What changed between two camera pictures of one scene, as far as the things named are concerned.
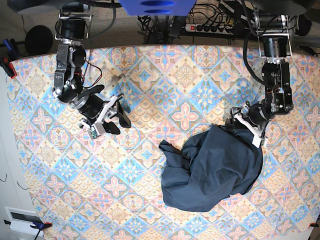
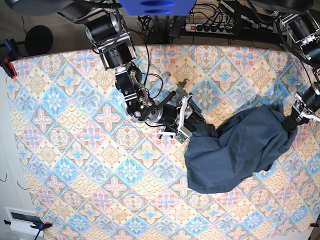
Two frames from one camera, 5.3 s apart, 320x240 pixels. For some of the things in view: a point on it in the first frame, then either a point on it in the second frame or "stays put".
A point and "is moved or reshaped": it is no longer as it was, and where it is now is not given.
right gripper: (253, 117) → (306, 107)
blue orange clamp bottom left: (40, 226) stays put
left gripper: (96, 110) → (175, 116)
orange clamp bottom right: (314, 224) stays put
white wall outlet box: (20, 220) stays put
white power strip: (206, 28) stays put
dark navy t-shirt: (210, 166) is moved or reshaped
